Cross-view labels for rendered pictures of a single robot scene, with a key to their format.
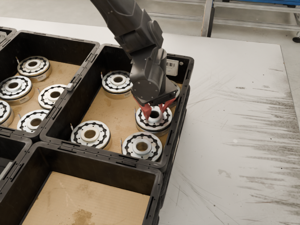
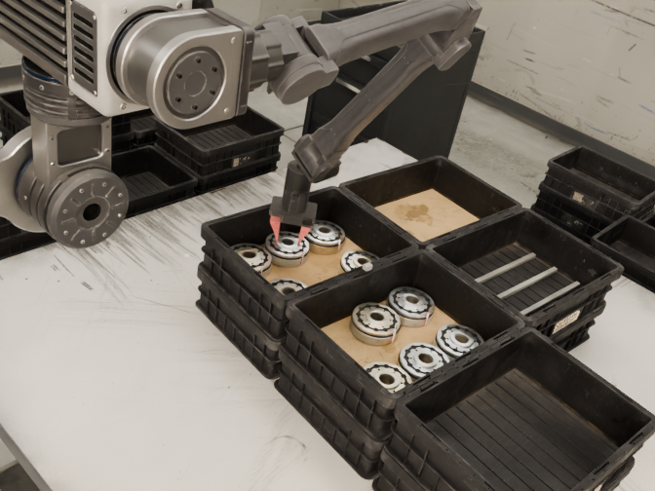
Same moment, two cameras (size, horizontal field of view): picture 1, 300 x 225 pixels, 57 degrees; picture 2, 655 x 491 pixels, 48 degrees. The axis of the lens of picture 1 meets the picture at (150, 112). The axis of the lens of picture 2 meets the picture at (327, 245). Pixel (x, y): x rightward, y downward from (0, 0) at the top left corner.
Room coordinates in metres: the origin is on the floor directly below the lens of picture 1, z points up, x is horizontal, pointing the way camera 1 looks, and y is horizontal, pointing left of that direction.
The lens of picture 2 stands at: (1.71, 0.71, 1.81)
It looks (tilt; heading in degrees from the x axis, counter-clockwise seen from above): 34 degrees down; 207
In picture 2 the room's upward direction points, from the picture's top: 12 degrees clockwise
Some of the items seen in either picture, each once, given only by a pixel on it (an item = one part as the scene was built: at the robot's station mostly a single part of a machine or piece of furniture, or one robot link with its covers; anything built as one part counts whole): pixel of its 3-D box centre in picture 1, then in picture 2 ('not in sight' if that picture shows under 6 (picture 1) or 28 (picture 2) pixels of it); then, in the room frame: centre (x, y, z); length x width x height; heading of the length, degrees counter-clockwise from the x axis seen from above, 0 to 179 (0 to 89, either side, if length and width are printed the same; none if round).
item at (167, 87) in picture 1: (154, 82); (294, 200); (0.51, -0.01, 0.98); 0.10 x 0.07 x 0.07; 120
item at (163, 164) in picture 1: (127, 95); (311, 240); (0.53, 0.06, 0.92); 0.40 x 0.30 x 0.02; 165
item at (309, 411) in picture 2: not in sight; (390, 375); (0.61, 0.35, 0.76); 0.40 x 0.30 x 0.12; 165
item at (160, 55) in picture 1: (153, 64); (301, 175); (0.51, -0.01, 1.04); 0.07 x 0.06 x 0.07; 169
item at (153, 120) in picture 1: (154, 114); (288, 243); (0.51, -0.01, 0.86); 0.05 x 0.05 x 0.01
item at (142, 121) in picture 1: (154, 116); (287, 244); (0.51, -0.01, 0.86); 0.10 x 0.10 x 0.01
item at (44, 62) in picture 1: (33, 65); (386, 381); (0.74, 0.39, 0.86); 0.10 x 0.10 x 0.01
